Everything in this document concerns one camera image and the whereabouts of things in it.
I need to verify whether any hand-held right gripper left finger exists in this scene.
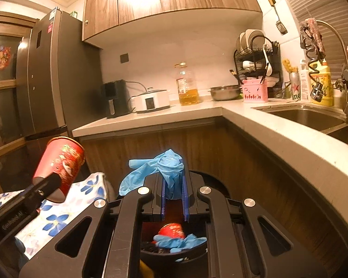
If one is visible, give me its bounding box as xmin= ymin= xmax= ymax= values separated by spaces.
xmin=19 ymin=170 xmax=166 ymax=278

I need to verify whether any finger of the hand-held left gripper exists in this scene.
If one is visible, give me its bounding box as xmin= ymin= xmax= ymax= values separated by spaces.
xmin=0 ymin=174 xmax=62 ymax=212
xmin=0 ymin=192 xmax=68 ymax=248

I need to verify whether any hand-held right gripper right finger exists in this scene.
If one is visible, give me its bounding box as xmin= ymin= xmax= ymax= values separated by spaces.
xmin=183 ymin=168 xmax=328 ymax=278

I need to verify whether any red paper cup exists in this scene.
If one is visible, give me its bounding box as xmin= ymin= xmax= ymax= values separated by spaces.
xmin=32 ymin=136 xmax=85 ymax=204
xmin=157 ymin=222 xmax=187 ymax=238

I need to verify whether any blue rubber glove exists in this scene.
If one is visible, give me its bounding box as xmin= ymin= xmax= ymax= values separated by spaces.
xmin=118 ymin=149 xmax=185 ymax=201
xmin=152 ymin=233 xmax=207 ymax=253

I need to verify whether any black trash bin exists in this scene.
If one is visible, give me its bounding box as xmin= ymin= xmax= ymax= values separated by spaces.
xmin=139 ymin=169 xmax=231 ymax=267

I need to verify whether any floral tablecloth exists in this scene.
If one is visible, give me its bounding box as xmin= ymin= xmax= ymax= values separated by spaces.
xmin=0 ymin=172 xmax=110 ymax=260

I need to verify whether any yellow object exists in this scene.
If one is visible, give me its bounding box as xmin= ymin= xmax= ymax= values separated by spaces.
xmin=139 ymin=259 xmax=158 ymax=278

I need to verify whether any white slow cooker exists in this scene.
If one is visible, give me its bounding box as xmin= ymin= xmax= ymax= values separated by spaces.
xmin=132 ymin=87 xmax=171 ymax=114

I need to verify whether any grey refrigerator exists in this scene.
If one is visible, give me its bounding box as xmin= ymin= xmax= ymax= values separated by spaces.
xmin=16 ymin=7 xmax=104 ymax=163

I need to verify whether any cooking oil bottle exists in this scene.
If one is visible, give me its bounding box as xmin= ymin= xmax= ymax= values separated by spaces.
xmin=174 ymin=62 xmax=200 ymax=106

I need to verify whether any black air fryer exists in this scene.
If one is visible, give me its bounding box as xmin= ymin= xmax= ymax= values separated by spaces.
xmin=100 ymin=79 xmax=131 ymax=119

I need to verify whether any wooden glass-panel door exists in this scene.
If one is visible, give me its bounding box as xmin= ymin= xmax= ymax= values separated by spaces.
xmin=0 ymin=11 xmax=39 ymax=198

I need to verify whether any wooden kitchen counter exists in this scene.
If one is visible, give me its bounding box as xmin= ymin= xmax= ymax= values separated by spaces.
xmin=72 ymin=98 xmax=348 ymax=278

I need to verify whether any stainless steel bowl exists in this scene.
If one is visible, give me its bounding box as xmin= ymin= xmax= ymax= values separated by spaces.
xmin=208 ymin=85 xmax=241 ymax=101

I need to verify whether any pink plastic basket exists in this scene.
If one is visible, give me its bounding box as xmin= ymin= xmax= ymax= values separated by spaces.
xmin=241 ymin=79 xmax=269 ymax=104

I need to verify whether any round red door decoration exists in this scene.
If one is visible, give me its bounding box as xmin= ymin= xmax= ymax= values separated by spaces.
xmin=0 ymin=45 xmax=13 ymax=71

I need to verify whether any stainless steel sink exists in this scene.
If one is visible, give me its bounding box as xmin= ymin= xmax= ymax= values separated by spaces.
xmin=253 ymin=105 xmax=348 ymax=149

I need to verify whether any silver beer can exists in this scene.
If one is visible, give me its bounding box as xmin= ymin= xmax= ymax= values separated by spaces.
xmin=288 ymin=72 xmax=302 ymax=102

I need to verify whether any black dish rack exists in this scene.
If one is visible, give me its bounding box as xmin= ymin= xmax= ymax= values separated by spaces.
xmin=233 ymin=34 xmax=284 ymax=98

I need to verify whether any white ladle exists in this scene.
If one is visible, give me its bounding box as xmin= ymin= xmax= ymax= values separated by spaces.
xmin=262 ymin=44 xmax=275 ymax=77

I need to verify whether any white plastic bottle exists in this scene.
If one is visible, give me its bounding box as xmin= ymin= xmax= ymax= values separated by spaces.
xmin=298 ymin=59 xmax=312 ymax=103

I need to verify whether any white plate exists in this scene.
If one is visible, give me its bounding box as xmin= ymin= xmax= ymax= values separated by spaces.
xmin=245 ymin=28 xmax=266 ymax=52
xmin=238 ymin=32 xmax=248 ymax=53

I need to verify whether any yellow scrub brush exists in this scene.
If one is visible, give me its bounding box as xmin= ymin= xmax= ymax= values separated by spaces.
xmin=281 ymin=58 xmax=298 ymax=75

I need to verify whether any yellow detergent bottle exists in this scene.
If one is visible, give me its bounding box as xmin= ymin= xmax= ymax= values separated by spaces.
xmin=310 ymin=59 xmax=335 ymax=107

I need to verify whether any hanging metal spatula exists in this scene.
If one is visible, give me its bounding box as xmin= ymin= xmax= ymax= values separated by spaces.
xmin=266 ymin=0 xmax=288 ymax=36

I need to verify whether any curved steel faucet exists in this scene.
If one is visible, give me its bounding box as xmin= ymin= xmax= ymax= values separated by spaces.
xmin=300 ymin=20 xmax=348 ymax=117

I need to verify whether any grey ribbed window blind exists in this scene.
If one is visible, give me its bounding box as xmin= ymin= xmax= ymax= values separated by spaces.
xmin=274 ymin=0 xmax=348 ymax=73

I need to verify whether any black coiled sprayer hose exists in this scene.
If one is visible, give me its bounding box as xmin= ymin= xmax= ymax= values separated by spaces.
xmin=303 ymin=39 xmax=326 ymax=102

